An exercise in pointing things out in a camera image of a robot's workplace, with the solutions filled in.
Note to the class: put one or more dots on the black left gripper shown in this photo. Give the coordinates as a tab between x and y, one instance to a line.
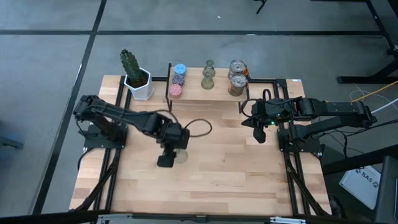
171	133

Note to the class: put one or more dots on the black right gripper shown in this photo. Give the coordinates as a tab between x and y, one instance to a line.
273	110

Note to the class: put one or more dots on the green glass candlestick holder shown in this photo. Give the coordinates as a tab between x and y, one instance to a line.
209	70
182	157
207	82

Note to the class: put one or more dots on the silver can orange label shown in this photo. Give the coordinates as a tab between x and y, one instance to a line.
237	85

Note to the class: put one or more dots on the silver can floral label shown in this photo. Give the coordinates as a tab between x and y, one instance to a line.
237	66

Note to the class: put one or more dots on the pink patterned tin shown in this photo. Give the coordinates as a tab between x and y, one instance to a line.
175	91

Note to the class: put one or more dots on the dark red patterned bowl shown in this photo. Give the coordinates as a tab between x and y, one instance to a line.
178	80

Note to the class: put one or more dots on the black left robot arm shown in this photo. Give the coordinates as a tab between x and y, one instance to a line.
124	115

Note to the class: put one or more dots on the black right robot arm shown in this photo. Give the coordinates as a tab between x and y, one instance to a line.
335	109

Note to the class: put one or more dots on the wooden shelf black legs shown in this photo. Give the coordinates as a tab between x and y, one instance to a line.
220	90

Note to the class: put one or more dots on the green cactus plant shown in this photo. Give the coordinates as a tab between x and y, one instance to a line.
130	67

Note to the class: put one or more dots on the white cardboard box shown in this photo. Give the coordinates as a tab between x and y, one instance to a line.
360	186

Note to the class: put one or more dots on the black aluminium rig frame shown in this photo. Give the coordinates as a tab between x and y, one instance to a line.
264	80

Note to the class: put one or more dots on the black desk frame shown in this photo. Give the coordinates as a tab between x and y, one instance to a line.
367	79

